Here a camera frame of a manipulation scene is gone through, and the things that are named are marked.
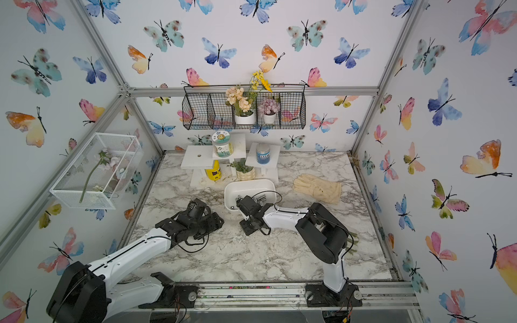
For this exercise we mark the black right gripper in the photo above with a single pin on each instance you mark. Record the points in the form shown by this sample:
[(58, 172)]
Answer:
[(246, 230)]

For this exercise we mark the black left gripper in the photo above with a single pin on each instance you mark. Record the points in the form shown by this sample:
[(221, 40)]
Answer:
[(214, 223)]

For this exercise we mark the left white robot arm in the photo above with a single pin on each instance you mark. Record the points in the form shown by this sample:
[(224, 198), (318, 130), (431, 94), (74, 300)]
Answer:
[(94, 292)]

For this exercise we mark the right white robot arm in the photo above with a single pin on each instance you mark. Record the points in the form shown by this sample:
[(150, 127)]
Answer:
[(326, 237)]

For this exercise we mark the white plastic storage box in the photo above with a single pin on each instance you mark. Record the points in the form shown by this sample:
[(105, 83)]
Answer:
[(253, 188)]

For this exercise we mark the small potted green plant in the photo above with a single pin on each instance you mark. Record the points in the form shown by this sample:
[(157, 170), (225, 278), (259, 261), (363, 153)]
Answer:
[(243, 171)]

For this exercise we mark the white tiered display stand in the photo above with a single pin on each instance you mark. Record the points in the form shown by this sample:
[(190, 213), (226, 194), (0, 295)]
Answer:
[(200, 158)]

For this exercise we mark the blue can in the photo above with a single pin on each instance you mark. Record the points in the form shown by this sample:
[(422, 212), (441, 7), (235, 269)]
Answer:
[(263, 153)]

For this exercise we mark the green lidded white jar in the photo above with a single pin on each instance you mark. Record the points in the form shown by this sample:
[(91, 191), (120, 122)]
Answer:
[(221, 141)]

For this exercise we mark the beige work glove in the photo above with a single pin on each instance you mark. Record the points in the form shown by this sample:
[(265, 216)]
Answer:
[(321, 190)]

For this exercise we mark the peach flowers in white pot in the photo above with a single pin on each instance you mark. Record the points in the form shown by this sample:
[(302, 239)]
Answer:
[(243, 104)]

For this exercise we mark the artificial pink flower stem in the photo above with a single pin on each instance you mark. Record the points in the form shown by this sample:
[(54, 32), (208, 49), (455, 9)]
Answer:
[(105, 165)]

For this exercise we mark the purple flowers in white pot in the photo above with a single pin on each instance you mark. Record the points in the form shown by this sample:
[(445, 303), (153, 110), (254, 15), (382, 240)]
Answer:
[(269, 108)]

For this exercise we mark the yellow artificial flower sprig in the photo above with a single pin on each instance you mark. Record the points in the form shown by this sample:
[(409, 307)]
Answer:
[(258, 81)]

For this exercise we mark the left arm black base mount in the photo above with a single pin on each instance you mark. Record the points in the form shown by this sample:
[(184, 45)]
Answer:
[(172, 294)]

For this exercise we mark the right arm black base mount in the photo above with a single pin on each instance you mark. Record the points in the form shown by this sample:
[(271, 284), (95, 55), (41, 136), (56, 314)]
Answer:
[(320, 296)]

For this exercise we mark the black wire wall basket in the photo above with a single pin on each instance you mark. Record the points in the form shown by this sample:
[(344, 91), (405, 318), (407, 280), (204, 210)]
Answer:
[(204, 108)]

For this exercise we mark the white mesh wall box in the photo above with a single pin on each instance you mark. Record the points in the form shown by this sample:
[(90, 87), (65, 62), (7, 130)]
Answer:
[(125, 178)]

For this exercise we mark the aluminium front rail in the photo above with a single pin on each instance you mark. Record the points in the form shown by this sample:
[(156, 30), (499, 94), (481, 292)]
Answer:
[(269, 296)]

